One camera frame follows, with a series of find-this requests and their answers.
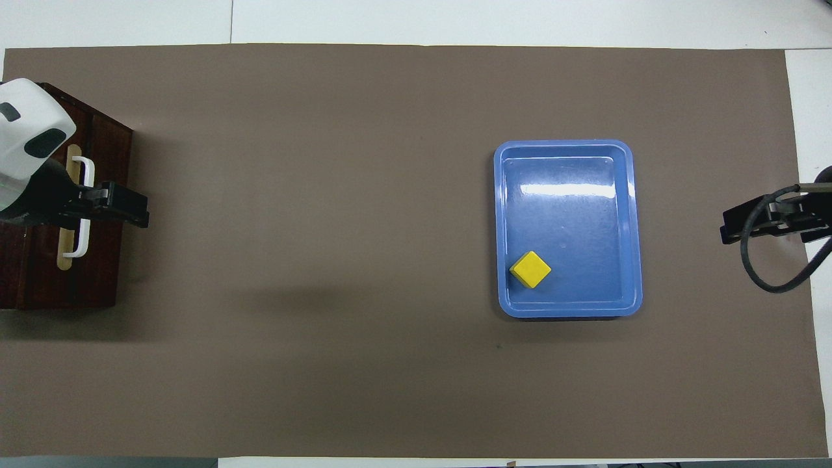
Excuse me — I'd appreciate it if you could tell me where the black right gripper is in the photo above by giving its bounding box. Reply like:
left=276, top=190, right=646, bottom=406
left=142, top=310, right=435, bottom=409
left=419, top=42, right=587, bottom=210
left=720, top=192, right=832, bottom=245

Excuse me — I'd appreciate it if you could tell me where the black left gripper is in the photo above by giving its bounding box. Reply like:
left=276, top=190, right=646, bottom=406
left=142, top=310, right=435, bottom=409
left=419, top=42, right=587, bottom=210
left=0, top=159, right=150, bottom=228

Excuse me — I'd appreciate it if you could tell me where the white drawer handle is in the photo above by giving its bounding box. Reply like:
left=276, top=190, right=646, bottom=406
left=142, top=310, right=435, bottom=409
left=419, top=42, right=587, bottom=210
left=63, top=156, right=96, bottom=259

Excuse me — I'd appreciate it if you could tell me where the yellow cube block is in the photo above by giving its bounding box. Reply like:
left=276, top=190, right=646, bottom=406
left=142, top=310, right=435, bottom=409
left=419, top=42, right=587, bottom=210
left=509, top=251, right=552, bottom=289

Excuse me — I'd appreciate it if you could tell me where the dark wooden drawer cabinet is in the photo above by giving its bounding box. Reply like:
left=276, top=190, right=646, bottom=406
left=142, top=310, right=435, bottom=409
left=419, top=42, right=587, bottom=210
left=0, top=83, right=134, bottom=310

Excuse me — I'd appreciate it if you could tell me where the blue plastic tray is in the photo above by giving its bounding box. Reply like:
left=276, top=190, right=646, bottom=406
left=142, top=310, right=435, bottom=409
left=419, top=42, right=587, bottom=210
left=493, top=139, right=644, bottom=319

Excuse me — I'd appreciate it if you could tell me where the brown table mat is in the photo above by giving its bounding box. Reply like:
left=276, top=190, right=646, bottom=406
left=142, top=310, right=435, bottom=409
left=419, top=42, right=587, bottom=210
left=0, top=43, right=829, bottom=459

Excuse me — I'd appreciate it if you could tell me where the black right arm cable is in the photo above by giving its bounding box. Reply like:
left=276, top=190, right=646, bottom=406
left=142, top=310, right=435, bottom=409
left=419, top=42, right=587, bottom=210
left=740, top=184, right=832, bottom=294

